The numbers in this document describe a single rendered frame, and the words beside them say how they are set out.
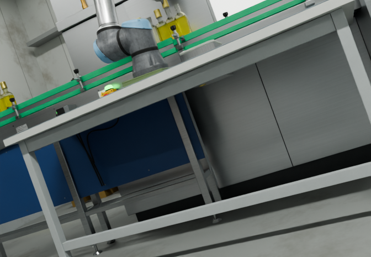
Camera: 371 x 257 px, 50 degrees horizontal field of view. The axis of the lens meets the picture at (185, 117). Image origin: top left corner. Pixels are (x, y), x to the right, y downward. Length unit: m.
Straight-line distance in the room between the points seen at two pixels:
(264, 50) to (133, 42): 0.52
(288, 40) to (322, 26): 0.12
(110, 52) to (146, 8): 0.77
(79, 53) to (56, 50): 3.86
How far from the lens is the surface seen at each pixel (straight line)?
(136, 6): 2.45
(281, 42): 1.45
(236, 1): 2.28
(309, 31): 1.44
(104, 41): 1.72
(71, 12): 2.68
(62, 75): 6.43
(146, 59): 1.61
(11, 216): 2.73
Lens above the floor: 0.55
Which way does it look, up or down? level
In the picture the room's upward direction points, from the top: 20 degrees counter-clockwise
